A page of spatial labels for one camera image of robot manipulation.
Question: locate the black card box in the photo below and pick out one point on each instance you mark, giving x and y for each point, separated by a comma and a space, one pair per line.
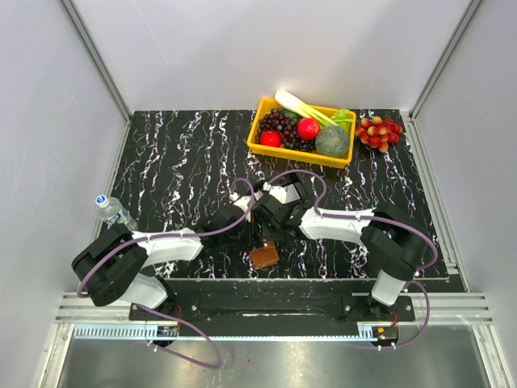
297, 191

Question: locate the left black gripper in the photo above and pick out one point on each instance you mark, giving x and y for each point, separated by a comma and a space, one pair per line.
253, 241

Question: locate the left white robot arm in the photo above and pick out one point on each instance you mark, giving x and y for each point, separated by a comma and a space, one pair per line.
109, 269

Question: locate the dark purple grape bunch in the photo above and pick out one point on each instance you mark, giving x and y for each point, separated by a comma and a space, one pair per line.
287, 129

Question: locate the aluminium frame rail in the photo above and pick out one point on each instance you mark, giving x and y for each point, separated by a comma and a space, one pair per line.
117, 322

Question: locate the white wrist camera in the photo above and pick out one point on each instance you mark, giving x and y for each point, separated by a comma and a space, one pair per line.
242, 202
278, 192

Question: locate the red cherry cluster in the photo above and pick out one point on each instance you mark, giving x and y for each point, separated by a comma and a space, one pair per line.
379, 134

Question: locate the green netted melon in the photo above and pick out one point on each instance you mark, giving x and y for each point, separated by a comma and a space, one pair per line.
332, 141

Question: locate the green cucumber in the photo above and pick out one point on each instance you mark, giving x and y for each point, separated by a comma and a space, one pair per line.
290, 115

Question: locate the brown leather card holder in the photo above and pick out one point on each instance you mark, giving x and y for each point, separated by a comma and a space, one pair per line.
265, 256

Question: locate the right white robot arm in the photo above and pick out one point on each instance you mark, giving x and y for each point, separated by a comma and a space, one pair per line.
391, 239

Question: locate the red apple front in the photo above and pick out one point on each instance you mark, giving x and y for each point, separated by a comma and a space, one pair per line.
270, 138

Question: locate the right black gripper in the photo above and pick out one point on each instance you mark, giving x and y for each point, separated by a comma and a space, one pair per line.
269, 236

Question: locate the white green leek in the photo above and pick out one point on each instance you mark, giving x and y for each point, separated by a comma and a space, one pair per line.
293, 104

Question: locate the yellow plastic basket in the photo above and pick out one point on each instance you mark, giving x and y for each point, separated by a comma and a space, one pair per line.
264, 106

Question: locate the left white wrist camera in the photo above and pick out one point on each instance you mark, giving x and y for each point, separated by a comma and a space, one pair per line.
242, 202

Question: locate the red apple back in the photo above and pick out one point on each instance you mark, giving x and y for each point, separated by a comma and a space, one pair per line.
308, 129

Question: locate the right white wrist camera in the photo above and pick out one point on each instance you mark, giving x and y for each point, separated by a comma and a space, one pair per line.
278, 192

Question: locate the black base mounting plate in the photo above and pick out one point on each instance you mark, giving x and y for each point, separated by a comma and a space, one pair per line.
348, 300

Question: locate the red apple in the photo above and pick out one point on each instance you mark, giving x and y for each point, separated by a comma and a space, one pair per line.
270, 138
308, 129

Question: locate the clear plastic water bottle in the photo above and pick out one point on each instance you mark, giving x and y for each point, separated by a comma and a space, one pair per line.
111, 212

